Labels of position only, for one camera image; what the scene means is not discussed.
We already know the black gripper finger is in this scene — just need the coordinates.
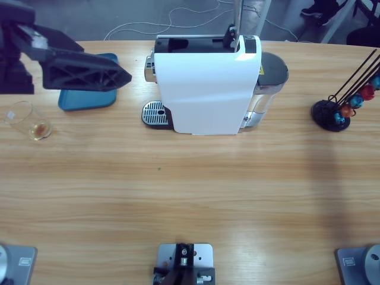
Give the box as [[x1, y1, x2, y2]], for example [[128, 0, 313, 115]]
[[41, 46, 133, 92], [33, 24, 86, 53]]

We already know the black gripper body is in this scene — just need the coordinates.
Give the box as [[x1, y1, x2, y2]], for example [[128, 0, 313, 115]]
[[0, 22, 49, 96]]

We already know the clear drinking glass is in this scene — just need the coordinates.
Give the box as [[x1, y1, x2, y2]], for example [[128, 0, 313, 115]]
[[4, 100, 53, 142]]

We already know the white capsule coffee machine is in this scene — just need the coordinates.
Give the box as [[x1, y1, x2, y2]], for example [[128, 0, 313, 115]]
[[144, 0, 262, 136]]

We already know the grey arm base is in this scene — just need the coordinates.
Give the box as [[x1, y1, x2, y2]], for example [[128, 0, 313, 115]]
[[0, 243, 39, 285], [334, 243, 380, 285]]

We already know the orange coffee capsule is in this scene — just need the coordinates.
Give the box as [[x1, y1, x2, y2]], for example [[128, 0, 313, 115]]
[[340, 103, 356, 119]]

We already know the red coffee capsule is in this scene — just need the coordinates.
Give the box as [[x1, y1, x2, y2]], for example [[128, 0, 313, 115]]
[[360, 84, 376, 101]]

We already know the blue plastic tray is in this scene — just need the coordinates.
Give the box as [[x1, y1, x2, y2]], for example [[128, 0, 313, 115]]
[[58, 52, 119, 112]]

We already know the silver grate drip tray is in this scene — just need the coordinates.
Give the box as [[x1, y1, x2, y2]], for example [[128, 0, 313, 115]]
[[141, 100, 173, 131]]

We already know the white metal leg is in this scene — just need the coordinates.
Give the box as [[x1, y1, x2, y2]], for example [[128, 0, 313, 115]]
[[254, 0, 273, 39], [322, 0, 357, 44]]

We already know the clear water tank black lid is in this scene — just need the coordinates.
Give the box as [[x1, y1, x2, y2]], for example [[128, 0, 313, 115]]
[[252, 51, 290, 133]]

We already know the black bystander shoe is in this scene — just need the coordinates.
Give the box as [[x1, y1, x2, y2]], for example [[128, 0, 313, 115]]
[[314, 10, 341, 27], [300, 4, 323, 17]]

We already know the black capsule holder stand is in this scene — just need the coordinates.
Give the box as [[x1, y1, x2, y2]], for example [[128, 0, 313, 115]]
[[311, 49, 380, 132]]

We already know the black office chair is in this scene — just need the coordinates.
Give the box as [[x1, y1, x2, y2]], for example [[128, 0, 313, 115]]
[[346, 0, 380, 48]]

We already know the white floor cable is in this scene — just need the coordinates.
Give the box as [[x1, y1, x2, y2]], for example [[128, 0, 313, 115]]
[[103, 0, 299, 42]]

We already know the grey centre mount plate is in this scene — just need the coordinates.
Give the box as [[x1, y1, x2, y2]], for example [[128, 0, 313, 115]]
[[153, 242, 216, 285]]

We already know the grey camera mount plate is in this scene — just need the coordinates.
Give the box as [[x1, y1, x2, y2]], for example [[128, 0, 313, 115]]
[[156, 243, 214, 270]]

